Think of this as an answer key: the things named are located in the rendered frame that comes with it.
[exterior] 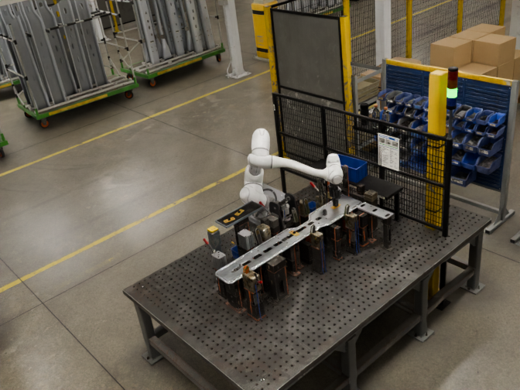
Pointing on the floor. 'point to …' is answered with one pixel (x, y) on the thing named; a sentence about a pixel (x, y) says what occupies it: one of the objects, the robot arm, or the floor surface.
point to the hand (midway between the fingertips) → (335, 202)
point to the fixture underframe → (347, 381)
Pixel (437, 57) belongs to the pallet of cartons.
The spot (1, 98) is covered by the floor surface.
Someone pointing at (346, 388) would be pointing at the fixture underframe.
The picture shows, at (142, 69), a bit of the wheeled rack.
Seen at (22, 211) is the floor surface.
